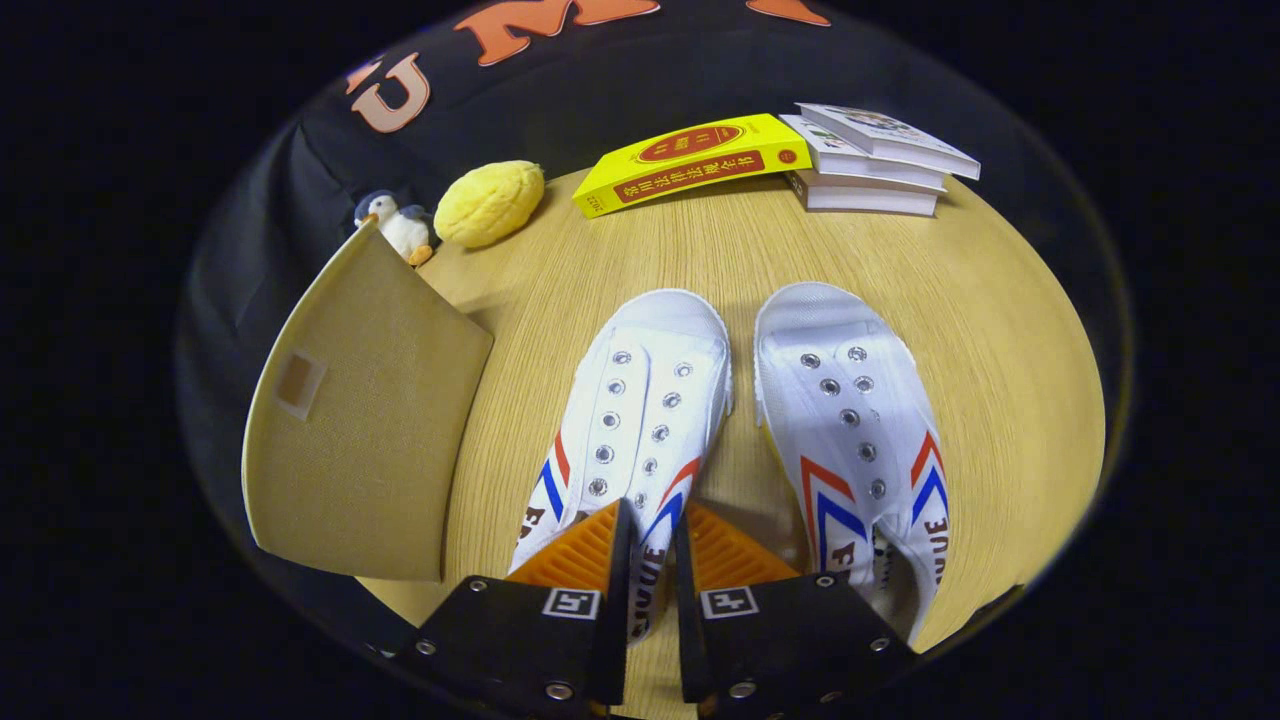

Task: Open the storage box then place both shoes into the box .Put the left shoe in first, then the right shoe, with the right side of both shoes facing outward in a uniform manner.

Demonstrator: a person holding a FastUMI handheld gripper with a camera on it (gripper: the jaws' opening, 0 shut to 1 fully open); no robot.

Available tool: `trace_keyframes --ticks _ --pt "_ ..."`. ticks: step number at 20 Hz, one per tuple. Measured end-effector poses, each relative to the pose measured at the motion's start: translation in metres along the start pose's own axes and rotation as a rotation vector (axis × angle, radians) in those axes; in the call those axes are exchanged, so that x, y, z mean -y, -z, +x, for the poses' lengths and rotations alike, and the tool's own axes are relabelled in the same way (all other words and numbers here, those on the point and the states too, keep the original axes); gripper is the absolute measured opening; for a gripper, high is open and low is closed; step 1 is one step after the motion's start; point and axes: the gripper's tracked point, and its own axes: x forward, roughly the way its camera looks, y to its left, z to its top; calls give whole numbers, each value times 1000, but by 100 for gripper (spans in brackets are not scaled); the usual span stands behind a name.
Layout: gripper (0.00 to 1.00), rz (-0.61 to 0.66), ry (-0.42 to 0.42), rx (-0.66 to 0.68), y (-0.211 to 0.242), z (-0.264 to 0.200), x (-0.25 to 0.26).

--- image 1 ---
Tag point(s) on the yellow book with red label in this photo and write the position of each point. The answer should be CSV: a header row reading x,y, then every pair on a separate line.
x,y
690,160

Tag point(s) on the book with brown cover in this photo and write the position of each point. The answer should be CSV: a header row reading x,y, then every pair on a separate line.
x,y
865,198

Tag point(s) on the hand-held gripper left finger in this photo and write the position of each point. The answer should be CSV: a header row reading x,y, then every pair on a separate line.
x,y
618,600

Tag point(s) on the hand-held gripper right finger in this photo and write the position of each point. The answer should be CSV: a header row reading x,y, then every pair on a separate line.
x,y
690,610

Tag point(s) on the yellow bun-shaped plush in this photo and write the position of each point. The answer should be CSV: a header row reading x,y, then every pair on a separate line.
x,y
490,203

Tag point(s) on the plain white book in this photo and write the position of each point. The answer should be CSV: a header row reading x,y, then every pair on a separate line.
x,y
860,168

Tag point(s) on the beige fabric storage box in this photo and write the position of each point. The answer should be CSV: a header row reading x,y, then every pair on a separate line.
x,y
370,420

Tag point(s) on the white shoe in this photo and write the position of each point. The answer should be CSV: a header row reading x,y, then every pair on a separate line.
x,y
850,410
640,390

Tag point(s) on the penguin plush toy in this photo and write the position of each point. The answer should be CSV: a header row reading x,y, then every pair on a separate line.
x,y
400,228

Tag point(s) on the white book with illustrated cover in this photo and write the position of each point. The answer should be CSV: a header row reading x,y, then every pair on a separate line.
x,y
890,135

